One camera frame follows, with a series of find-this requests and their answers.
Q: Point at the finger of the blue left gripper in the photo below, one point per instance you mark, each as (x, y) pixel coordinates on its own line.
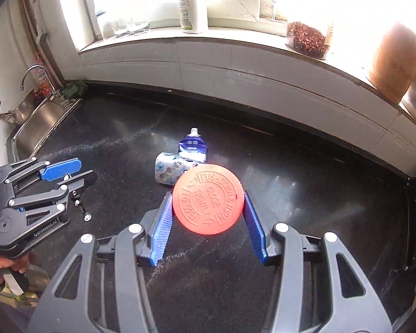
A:
(79, 183)
(58, 170)

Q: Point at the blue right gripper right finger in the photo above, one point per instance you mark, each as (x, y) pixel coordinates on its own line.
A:
(254, 227)

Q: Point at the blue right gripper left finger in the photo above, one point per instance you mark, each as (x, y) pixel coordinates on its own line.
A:
(161, 228)

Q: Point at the orange round jar lid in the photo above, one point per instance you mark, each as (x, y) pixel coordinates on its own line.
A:
(208, 199)

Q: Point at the purple toothpaste tube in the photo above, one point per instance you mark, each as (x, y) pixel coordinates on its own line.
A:
(193, 147)

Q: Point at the person's left hand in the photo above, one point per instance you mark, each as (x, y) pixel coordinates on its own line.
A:
(20, 264)

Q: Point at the stainless steel sink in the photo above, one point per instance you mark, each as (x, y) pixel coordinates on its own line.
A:
(27, 139)

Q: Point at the chrome faucet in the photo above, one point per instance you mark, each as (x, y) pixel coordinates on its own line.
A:
(32, 70)

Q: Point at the dark green cloth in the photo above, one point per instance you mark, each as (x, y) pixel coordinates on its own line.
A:
(74, 90)

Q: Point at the red labelled cleaner bottle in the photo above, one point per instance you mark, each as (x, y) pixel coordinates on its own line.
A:
(46, 88)

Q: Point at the white detergent bottle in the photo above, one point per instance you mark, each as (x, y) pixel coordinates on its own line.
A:
(193, 16)

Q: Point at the jar of red dried goods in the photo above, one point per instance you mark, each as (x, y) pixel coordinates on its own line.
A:
(307, 40)

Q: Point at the woven brown basket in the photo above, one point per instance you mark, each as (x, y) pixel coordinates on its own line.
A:
(393, 67)

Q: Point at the black wire rack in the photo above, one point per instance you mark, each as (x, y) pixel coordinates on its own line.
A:
(408, 263)

